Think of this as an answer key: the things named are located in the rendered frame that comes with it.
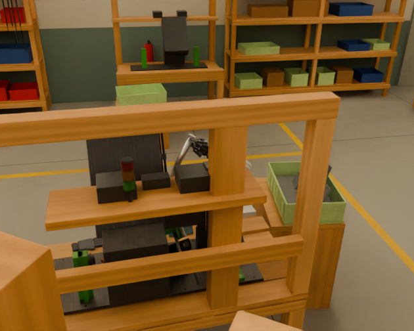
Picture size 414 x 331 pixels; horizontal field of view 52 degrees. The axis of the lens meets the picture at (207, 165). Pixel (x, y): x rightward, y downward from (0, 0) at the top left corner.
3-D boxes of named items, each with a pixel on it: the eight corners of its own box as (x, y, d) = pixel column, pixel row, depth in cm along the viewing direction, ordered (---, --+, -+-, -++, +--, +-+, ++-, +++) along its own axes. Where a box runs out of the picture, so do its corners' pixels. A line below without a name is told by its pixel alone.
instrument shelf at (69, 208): (50, 198, 184) (49, 190, 182) (248, 175, 204) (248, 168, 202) (46, 232, 163) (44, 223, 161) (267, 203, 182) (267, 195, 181)
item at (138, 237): (108, 282, 224) (101, 229, 208) (165, 272, 230) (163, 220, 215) (110, 307, 208) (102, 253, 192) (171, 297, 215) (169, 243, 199)
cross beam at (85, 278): (8, 294, 176) (4, 278, 172) (297, 248, 205) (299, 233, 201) (6, 303, 172) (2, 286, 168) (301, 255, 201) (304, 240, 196)
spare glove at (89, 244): (73, 256, 242) (73, 252, 241) (71, 245, 250) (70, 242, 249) (108, 247, 249) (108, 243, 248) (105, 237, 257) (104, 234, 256)
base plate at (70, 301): (54, 261, 240) (54, 259, 239) (239, 234, 264) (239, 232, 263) (48, 318, 204) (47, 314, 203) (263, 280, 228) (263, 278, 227)
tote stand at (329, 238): (248, 253, 384) (254, 177, 348) (304, 251, 388) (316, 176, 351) (262, 311, 324) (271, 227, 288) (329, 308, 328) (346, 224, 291)
